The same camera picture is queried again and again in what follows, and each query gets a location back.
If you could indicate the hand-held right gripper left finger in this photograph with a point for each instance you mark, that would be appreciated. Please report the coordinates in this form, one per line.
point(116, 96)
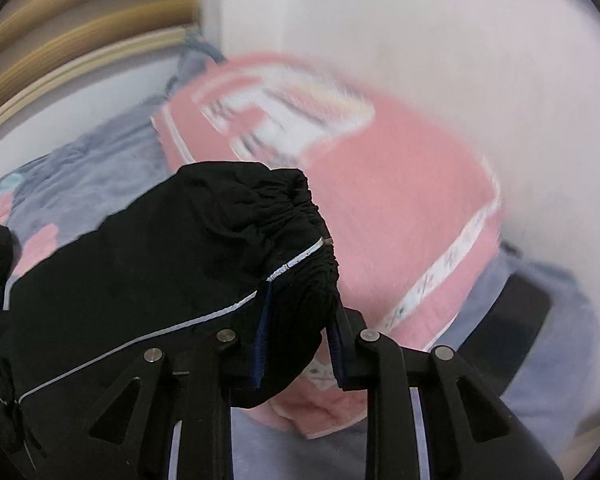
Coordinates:
point(261, 340)

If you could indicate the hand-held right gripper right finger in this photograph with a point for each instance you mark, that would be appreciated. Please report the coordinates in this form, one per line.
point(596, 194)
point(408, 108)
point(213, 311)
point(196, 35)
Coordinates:
point(338, 347)

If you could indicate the black jacket white piping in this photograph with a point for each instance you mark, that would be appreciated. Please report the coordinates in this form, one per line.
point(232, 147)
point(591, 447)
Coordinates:
point(155, 260)

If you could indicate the pink printed pillow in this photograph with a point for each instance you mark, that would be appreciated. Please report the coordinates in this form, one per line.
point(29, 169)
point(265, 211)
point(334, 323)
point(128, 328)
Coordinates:
point(380, 200)

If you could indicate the black phone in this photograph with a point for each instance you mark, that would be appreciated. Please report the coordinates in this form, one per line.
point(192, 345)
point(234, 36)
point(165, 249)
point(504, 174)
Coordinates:
point(515, 330)

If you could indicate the grey floral blanket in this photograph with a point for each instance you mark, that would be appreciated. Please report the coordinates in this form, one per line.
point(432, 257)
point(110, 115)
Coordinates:
point(90, 170)

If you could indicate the grey pillow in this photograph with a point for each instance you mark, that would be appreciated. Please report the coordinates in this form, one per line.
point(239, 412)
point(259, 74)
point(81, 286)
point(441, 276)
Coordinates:
point(195, 65)

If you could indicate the striped window blind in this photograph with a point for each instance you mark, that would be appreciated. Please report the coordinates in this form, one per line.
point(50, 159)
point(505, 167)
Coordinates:
point(80, 25)

